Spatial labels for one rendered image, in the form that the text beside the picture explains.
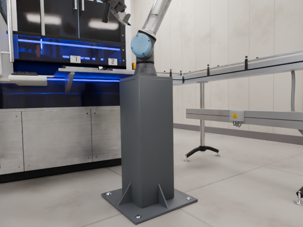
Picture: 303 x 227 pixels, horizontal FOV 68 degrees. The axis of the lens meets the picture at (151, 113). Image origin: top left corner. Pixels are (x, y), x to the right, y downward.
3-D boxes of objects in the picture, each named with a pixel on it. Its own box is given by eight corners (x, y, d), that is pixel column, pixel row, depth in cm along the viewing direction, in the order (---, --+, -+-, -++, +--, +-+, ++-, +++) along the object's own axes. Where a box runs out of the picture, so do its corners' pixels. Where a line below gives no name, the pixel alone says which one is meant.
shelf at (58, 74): (52, 78, 197) (52, 75, 197) (127, 79, 230) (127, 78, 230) (58, 70, 155) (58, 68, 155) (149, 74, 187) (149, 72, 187)
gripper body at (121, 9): (125, 6, 130) (110, -11, 127) (115, 17, 132) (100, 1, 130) (128, 7, 137) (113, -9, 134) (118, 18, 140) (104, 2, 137)
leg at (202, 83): (196, 151, 251) (196, 82, 247) (203, 150, 256) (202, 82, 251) (202, 152, 243) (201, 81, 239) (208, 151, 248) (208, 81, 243)
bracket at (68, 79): (65, 92, 195) (64, 77, 194) (68, 92, 196) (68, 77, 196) (71, 90, 165) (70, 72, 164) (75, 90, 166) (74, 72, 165)
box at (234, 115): (229, 120, 202) (229, 110, 201) (233, 120, 204) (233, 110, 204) (240, 121, 191) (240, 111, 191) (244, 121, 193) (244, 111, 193)
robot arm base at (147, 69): (162, 77, 142) (161, 61, 142) (141, 76, 134) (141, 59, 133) (148, 79, 155) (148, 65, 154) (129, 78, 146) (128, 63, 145)
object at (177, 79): (128, 82, 232) (128, 66, 231) (123, 83, 245) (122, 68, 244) (183, 83, 263) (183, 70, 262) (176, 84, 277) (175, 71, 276)
